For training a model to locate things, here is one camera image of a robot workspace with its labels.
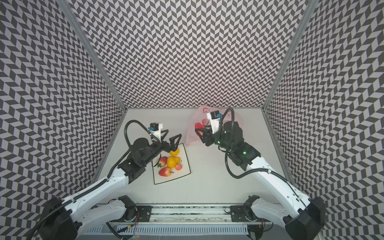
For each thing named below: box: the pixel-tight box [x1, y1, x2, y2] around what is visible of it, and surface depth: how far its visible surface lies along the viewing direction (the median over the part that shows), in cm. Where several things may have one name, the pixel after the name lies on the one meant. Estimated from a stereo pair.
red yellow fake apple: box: [158, 167, 174, 177], surface depth 84 cm
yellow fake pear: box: [167, 156, 181, 169], surface depth 87 cm
